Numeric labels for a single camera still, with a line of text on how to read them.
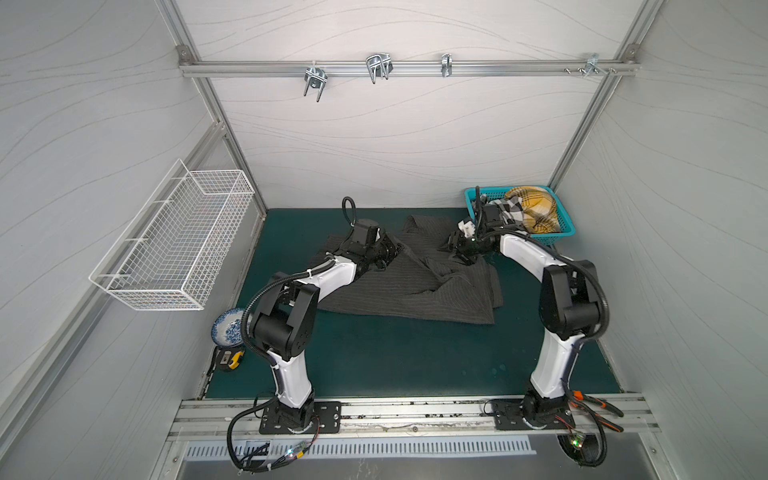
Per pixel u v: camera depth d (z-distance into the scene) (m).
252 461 0.68
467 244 0.86
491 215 0.78
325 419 0.73
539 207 1.07
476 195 0.88
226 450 0.66
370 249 0.75
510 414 0.74
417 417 0.75
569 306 0.52
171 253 0.69
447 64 0.78
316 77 0.79
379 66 0.77
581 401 0.76
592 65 0.76
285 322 0.49
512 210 1.08
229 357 0.80
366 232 0.73
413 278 1.01
